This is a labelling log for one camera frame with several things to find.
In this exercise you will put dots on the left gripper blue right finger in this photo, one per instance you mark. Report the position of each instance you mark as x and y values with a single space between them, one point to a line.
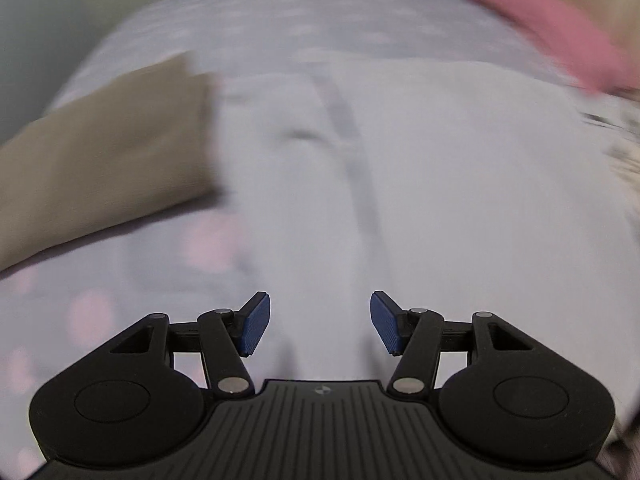
413 336

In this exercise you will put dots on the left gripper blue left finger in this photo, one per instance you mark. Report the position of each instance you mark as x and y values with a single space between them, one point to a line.
226 338

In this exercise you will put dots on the white sweatshirt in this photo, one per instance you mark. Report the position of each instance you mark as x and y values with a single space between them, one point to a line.
457 187

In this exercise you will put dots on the grey pink polka-dot bedspread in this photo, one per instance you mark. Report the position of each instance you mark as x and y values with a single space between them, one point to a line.
60 304

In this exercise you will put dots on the folded beige garment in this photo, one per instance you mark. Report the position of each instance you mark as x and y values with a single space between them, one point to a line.
137 146

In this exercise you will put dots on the dark floral patterned garment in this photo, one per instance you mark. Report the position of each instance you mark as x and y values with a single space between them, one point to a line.
624 151

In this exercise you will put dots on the pink pillow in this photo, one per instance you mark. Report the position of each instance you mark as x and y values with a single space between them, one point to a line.
566 34

